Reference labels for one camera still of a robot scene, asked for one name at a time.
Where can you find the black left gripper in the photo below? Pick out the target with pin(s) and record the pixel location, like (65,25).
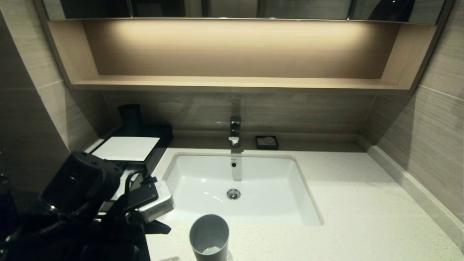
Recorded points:
(123,235)

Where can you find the black and orange left arm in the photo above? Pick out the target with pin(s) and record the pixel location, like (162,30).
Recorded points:
(65,195)

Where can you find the black box with white lid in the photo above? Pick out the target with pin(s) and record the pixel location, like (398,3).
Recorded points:
(127,148)

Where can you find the grey plastic cup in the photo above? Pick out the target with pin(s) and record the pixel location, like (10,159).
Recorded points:
(199,243)

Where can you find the black cup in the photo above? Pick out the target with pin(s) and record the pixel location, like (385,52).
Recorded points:
(130,117)

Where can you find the chrome sink drain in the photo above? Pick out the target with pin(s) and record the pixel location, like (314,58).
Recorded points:
(233,194)

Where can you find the white sink basin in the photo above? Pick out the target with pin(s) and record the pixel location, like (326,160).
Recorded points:
(261,188)

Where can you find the chrome faucet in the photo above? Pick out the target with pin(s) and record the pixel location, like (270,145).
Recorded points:
(235,129)

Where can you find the black soap dish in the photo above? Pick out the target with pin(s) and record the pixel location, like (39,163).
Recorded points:
(259,146)

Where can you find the small round soap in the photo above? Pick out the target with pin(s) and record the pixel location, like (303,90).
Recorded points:
(268,139)

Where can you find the mirror cabinet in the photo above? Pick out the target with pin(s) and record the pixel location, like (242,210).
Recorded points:
(308,8)

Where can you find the light wooden wall shelf niche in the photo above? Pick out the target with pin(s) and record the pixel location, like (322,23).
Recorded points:
(235,82)

